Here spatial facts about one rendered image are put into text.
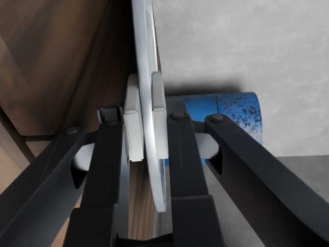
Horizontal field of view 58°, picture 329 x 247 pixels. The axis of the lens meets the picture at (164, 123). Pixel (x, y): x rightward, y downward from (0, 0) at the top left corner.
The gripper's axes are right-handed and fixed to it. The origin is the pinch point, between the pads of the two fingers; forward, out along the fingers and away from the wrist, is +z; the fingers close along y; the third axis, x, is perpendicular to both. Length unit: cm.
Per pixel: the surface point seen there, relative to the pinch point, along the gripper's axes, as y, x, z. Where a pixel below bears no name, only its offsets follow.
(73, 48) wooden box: -3.6, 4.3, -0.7
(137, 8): 0.0, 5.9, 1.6
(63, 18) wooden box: -3.7, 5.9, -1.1
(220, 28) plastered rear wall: 54, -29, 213
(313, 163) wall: 171, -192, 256
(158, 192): 0.2, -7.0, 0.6
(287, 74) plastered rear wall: 115, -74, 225
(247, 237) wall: 78, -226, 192
